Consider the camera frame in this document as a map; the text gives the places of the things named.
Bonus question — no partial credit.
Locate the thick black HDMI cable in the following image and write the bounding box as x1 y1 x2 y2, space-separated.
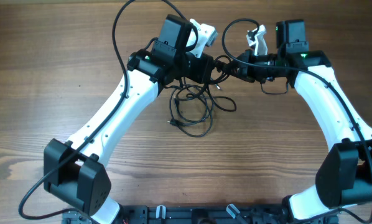
209 55 236 86

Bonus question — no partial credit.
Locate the thin black USB cable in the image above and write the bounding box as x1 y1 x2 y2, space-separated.
167 82 238 138

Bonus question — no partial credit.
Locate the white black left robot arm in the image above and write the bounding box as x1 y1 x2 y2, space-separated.
44 14 218 223

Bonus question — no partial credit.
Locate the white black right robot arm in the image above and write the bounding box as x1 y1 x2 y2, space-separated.
227 19 372 223

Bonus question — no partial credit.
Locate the black left camera cable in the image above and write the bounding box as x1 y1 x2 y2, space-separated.
17 0 199 220

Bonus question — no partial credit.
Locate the black camera cable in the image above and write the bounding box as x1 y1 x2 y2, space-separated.
221 17 372 224
17 0 199 220

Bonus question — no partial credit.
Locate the black right camera cable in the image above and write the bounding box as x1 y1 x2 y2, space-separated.
221 17 372 224

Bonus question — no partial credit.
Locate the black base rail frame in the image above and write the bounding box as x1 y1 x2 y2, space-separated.
61 203 339 224

